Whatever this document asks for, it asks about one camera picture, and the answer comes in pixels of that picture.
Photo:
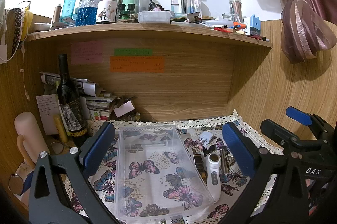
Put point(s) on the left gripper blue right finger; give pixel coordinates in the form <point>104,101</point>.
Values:
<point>245,152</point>

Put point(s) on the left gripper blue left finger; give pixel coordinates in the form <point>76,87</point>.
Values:
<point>95,148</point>

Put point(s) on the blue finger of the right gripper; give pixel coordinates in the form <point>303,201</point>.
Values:
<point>277,133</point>
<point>299,116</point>

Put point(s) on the silver metal cylinder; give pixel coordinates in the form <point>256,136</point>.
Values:
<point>225,167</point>

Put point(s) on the white handheld massager device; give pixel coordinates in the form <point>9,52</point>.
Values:
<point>213,164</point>

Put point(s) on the white charger plug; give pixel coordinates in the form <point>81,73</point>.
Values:
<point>206,137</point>

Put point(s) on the clear plastic storage bin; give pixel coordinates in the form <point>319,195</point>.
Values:
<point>156,177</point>

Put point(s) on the yellow lip balm tube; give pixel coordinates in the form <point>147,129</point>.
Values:
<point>59,126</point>

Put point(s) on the dark wine bottle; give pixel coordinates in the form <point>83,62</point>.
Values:
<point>70,106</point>

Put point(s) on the butterfly print lace cloth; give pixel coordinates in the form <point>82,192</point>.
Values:
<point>232,184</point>

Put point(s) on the stack of books and papers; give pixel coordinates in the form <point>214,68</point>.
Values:
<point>97,104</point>

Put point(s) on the white small card box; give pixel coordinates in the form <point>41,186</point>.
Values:
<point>124,108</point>

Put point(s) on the handwritten white paper note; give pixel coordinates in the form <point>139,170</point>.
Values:
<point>48,107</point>

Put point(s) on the blue pencil sharpener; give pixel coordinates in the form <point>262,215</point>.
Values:
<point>255,25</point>

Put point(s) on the pink sticky note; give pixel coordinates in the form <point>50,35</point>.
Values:
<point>90,52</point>

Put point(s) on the green sticky note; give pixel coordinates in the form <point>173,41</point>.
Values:
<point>132,52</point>

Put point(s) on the orange sticky note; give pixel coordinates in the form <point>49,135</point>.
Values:
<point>129,64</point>

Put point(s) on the blue glass bottle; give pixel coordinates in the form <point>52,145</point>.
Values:
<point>87,11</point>

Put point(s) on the teal liquid bottle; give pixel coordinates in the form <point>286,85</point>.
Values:
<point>67,9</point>

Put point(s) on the white label sake bottle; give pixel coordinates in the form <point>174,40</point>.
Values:
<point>106,11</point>

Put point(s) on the clear rectangular lidded box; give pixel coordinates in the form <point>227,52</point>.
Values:
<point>145,17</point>

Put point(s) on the round wire glasses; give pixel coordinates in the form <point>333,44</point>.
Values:
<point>19,182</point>

